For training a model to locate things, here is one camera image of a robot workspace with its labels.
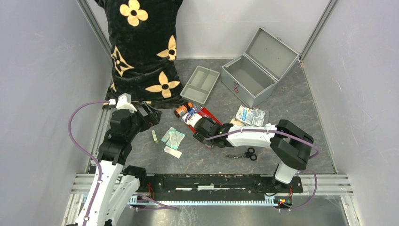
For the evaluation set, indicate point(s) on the amber pill bottle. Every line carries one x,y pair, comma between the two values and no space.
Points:
183,109

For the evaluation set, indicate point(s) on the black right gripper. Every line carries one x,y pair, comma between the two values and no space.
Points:
202,139

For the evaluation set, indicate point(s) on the silver metal case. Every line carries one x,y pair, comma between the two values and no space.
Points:
252,76

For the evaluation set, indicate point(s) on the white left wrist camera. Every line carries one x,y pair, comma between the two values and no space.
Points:
123,103

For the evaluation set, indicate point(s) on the red first aid pouch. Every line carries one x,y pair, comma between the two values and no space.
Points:
206,114

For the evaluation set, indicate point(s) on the black floral velvet cloth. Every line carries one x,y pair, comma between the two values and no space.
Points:
142,34

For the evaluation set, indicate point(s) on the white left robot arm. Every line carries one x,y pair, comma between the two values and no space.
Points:
113,185

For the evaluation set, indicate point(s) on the grey plastic divider tray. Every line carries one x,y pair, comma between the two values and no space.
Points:
200,85

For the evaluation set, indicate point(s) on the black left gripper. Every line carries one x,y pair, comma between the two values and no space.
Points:
152,118

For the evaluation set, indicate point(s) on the teal plaster strip packets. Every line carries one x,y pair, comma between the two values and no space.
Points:
173,138

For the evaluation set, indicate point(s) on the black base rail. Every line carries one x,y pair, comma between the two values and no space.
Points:
216,187

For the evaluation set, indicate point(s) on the black handled scissors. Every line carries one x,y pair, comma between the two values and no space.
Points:
250,153

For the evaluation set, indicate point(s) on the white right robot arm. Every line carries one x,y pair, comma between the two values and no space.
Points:
291,144

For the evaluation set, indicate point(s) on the clear bag of wipes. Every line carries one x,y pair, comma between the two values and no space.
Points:
252,117

